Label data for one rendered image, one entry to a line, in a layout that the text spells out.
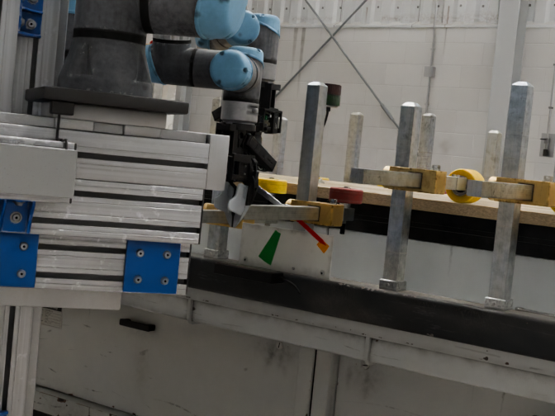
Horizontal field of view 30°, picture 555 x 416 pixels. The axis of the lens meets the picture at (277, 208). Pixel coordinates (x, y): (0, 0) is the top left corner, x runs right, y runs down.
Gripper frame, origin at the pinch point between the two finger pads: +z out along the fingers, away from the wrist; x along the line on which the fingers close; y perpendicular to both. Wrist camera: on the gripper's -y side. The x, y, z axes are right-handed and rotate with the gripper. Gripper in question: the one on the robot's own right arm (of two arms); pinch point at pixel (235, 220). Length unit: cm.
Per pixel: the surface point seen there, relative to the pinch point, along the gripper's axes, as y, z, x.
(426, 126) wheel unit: -139, -29, -31
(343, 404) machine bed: -55, 47, -2
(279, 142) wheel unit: -139, -19, -89
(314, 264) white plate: -29.0, 9.7, 1.5
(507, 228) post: -30, -4, 47
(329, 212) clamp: -28.9, -2.6, 4.2
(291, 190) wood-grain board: -50, -6, -21
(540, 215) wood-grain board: -50, -7, 46
